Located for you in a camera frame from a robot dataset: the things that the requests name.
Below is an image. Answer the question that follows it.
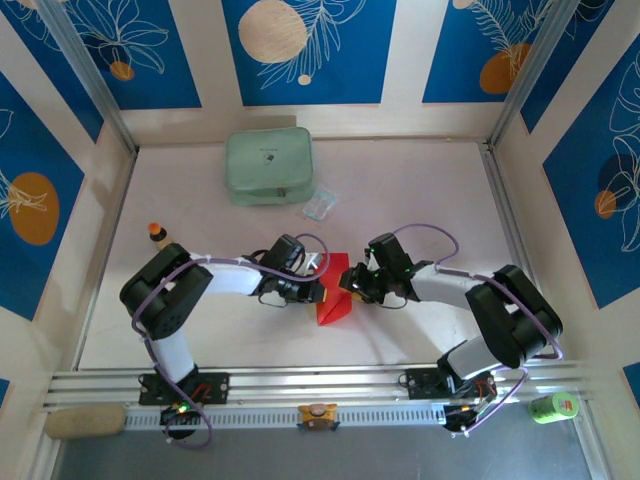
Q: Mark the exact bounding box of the red paper sheet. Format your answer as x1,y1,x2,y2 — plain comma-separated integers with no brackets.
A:
315,252,354,328

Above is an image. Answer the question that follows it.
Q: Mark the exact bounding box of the small clear plastic packet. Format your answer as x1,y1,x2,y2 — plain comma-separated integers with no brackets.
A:
301,187,341,223

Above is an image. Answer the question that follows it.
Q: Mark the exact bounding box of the mint green zip pouch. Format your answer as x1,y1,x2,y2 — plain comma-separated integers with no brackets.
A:
223,126,317,207

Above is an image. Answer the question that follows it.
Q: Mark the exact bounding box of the orange yellow button device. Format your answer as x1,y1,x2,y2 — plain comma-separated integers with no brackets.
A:
297,402,341,432

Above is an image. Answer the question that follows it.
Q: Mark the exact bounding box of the small brown bottle orange cap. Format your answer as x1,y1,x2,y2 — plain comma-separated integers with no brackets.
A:
147,222,176,251

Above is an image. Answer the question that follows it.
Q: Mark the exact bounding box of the green cup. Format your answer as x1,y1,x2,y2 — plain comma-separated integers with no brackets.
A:
528,392,580,425

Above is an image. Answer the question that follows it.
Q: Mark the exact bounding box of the beige foam roll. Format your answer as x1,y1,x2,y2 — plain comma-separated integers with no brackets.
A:
43,404,127,441

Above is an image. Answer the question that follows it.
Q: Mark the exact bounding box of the aluminium mounting rail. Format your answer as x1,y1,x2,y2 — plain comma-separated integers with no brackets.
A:
42,362,596,414

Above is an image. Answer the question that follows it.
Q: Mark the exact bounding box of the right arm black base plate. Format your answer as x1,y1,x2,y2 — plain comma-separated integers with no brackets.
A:
405,368,496,401

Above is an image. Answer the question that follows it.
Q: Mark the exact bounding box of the aluminium side rail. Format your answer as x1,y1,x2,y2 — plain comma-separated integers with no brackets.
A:
479,142,561,361

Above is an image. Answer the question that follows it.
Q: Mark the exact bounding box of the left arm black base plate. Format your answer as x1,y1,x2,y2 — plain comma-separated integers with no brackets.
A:
138,372,231,406

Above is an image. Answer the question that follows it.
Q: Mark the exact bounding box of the slotted grey cable duct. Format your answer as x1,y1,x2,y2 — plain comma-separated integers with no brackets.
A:
122,402,449,431

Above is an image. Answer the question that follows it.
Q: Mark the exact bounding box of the blue floral wall poster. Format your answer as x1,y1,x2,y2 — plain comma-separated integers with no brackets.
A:
47,0,203,111
0,0,105,145
0,69,86,322
519,0,640,135
542,37,640,310
221,0,398,107
421,0,574,105

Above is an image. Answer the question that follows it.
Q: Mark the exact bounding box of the aluminium corner post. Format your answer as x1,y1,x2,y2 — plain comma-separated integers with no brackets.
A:
487,0,586,151
37,0,140,154

